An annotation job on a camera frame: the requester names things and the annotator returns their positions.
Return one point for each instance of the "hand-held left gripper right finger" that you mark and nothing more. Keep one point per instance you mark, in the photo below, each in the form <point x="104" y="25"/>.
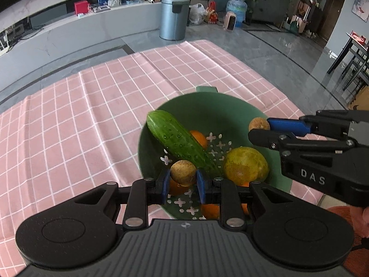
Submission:
<point x="201" y="186"/>

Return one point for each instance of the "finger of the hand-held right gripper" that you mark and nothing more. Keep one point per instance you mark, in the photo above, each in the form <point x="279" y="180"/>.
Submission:
<point x="268" y="138"/>
<point x="285" y="124"/>

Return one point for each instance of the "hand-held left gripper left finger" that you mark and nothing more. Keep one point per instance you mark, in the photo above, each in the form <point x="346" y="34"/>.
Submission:
<point x="165" y="186"/>

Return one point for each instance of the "orange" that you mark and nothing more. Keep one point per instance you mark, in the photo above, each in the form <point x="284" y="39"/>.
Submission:
<point x="200" y="140"/>
<point x="174" y="189"/>
<point x="210" y="210"/>
<point x="244" y="184"/>

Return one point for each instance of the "small brown longan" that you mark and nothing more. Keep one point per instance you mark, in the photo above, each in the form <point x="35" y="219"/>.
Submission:
<point x="183" y="173"/>
<point x="259" y="124"/>

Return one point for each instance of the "yellow-green pomelo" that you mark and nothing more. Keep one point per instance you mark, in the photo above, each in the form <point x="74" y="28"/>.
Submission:
<point x="245" y="166"/>

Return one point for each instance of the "green colander bowl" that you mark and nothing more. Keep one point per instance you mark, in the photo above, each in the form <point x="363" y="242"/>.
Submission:
<point x="230" y="112"/>

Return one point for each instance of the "green cucumber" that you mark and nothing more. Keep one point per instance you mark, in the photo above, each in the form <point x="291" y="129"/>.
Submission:
<point x="173" y="138"/>

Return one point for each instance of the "person's right forearm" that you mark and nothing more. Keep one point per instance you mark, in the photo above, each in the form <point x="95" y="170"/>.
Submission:
<point x="359" y="226"/>

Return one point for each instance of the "black dining chairs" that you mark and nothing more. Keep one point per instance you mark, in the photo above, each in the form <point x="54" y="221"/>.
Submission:
<point x="353" y="63"/>

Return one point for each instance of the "pink checked tablecloth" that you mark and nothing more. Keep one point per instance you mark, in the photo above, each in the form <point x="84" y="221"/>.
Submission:
<point x="86" y="127"/>

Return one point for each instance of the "small pink heater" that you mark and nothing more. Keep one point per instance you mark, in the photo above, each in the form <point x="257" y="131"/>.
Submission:
<point x="230" y="22"/>

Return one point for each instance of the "dark grey cabinet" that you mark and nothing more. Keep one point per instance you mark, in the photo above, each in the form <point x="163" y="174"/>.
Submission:
<point x="274" y="1"/>

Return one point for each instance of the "blue water jug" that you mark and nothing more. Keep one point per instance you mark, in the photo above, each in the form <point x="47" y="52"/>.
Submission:
<point x="237" y="10"/>

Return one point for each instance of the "red gift bag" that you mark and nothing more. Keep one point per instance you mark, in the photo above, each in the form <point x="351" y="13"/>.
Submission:
<point x="212" y="13"/>

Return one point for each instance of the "white plastic bag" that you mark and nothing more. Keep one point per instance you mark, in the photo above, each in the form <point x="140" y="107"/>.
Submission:
<point x="197" y="13"/>

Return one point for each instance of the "grey pedal trash can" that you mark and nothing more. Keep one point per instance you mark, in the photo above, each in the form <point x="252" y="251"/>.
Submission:
<point x="174" y="18"/>

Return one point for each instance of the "white television console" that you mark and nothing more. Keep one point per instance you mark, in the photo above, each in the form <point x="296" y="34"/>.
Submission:
<point x="86" y="27"/>

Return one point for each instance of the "red box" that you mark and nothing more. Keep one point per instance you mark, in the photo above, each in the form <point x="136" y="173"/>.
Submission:
<point x="82" y="6"/>

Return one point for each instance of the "white router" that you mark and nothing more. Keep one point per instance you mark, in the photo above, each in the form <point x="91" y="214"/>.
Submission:
<point x="3" y="41"/>

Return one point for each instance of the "wall picture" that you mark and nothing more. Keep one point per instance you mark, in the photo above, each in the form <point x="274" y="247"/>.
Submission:
<point x="361" y="5"/>

